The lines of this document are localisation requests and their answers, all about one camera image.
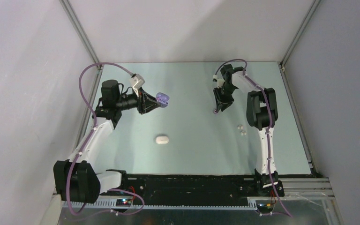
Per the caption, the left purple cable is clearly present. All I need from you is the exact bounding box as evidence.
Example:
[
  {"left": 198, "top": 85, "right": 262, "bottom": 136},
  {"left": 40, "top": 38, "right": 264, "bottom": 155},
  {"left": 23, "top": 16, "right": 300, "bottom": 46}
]
[{"left": 66, "top": 62, "right": 145, "bottom": 217}]

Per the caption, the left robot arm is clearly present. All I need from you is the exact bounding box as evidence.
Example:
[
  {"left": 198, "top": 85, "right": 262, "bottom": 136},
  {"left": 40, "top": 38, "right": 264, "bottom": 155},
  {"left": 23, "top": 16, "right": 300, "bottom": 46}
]
[{"left": 53, "top": 80, "right": 170, "bottom": 203}]

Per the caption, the white earbud charging case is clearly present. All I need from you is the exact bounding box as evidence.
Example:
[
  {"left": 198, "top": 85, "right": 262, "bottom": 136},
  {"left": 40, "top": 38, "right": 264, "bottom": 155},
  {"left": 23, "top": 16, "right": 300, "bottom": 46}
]
[{"left": 155, "top": 135, "right": 169, "bottom": 144}]

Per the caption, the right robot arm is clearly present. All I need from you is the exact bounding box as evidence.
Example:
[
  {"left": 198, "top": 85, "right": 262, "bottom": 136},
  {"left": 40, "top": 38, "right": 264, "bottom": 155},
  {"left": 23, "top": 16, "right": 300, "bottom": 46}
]
[{"left": 213, "top": 64, "right": 279, "bottom": 196}]

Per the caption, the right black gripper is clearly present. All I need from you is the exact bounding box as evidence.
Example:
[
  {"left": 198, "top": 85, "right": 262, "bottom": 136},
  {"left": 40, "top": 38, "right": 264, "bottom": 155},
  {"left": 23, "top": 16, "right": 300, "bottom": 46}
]
[{"left": 214, "top": 83, "right": 237, "bottom": 112}]

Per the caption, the purple cable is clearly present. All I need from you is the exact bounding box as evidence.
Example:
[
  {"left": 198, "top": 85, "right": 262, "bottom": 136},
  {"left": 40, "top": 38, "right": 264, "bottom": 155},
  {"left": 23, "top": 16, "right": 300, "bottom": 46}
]
[
  {"left": 66, "top": 62, "right": 145, "bottom": 217},
  {"left": 215, "top": 59, "right": 293, "bottom": 218}
]

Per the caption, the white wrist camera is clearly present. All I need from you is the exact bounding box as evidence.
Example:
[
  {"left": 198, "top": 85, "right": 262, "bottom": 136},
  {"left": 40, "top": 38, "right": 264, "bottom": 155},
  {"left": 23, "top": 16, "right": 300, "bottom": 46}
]
[
  {"left": 129, "top": 74, "right": 145, "bottom": 97},
  {"left": 217, "top": 78, "right": 225, "bottom": 88}
]

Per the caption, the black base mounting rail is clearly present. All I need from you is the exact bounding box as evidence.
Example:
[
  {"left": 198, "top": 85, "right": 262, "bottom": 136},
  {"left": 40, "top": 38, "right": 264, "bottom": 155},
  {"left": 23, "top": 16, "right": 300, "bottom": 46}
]
[{"left": 105, "top": 173, "right": 285, "bottom": 207}]

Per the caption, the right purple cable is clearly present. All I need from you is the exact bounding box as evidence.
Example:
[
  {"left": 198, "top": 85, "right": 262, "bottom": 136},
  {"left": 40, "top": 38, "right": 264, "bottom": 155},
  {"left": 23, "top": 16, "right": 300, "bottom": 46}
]
[{"left": 215, "top": 59, "right": 293, "bottom": 218}]

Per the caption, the aluminium frame post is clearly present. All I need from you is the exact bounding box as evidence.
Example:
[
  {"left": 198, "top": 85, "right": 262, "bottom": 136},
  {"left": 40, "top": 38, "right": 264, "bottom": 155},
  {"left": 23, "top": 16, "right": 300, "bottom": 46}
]
[
  {"left": 59, "top": 0, "right": 100, "bottom": 63},
  {"left": 280, "top": 0, "right": 322, "bottom": 67}
]

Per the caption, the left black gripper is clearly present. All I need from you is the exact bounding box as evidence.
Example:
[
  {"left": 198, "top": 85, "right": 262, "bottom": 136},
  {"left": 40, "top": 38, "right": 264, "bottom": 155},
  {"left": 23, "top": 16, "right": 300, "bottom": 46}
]
[{"left": 115, "top": 87, "right": 161, "bottom": 114}]

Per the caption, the controller board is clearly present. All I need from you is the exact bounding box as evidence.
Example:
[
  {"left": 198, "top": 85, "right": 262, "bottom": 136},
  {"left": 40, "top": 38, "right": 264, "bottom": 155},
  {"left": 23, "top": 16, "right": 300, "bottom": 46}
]
[
  {"left": 256, "top": 203, "right": 275, "bottom": 216},
  {"left": 115, "top": 198, "right": 133, "bottom": 207}
]

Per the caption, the purple earbud charging case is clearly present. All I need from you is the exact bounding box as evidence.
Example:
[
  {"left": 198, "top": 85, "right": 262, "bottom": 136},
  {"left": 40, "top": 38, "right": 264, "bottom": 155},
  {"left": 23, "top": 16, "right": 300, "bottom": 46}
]
[{"left": 156, "top": 92, "right": 170, "bottom": 108}]

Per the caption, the right aluminium frame post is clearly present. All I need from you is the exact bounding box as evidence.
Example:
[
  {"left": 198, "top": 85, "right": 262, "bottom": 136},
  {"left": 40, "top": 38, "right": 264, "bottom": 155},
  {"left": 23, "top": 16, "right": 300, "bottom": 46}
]
[{"left": 280, "top": 0, "right": 322, "bottom": 67}]

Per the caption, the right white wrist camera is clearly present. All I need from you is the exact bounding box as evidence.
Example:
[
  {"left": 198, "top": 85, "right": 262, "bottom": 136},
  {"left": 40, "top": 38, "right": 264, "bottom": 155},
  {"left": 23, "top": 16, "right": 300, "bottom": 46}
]
[{"left": 217, "top": 78, "right": 225, "bottom": 88}]

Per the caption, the left aluminium frame post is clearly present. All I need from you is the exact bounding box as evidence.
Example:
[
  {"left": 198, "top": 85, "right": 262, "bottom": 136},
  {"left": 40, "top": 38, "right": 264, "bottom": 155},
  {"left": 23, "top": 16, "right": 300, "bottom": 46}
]
[{"left": 59, "top": 0, "right": 100, "bottom": 63}]

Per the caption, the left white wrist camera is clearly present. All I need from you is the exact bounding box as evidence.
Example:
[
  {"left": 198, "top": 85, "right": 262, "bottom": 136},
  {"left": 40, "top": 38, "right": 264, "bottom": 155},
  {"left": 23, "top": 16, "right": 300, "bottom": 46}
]
[{"left": 129, "top": 74, "right": 145, "bottom": 97}]

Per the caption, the right controller board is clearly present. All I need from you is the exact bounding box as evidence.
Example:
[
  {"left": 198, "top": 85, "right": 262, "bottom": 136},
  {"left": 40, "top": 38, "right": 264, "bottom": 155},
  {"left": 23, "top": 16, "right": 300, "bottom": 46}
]
[{"left": 256, "top": 203, "right": 275, "bottom": 216}]

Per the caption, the left controller board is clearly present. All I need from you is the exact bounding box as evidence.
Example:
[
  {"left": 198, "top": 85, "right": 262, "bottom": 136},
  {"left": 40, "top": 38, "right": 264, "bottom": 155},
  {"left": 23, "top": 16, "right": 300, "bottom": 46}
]
[{"left": 115, "top": 198, "right": 133, "bottom": 207}]

